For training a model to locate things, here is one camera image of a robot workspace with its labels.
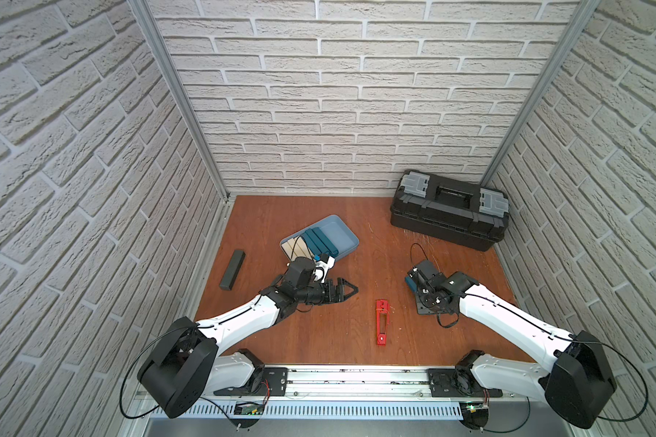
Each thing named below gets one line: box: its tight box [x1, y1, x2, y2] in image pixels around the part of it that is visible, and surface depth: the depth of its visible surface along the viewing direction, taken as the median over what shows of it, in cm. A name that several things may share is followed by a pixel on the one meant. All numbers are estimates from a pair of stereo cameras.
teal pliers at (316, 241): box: [305, 228, 330, 255], surface depth 102 cm
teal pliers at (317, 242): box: [305, 228, 331, 255], surface depth 102 cm
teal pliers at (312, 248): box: [300, 232, 322, 262], surface depth 102 cm
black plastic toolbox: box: [389, 169, 511, 252], surface depth 98 cm
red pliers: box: [375, 299, 391, 346], surface depth 87 cm
